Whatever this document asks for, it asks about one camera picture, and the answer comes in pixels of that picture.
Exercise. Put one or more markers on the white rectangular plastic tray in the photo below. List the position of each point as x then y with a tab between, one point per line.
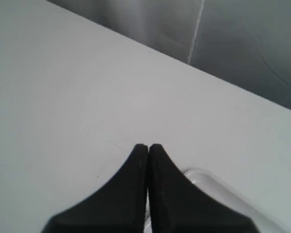
223	194

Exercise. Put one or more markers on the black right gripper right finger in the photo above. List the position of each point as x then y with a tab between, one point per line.
178	206

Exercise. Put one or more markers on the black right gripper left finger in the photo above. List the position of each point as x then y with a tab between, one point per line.
119	206

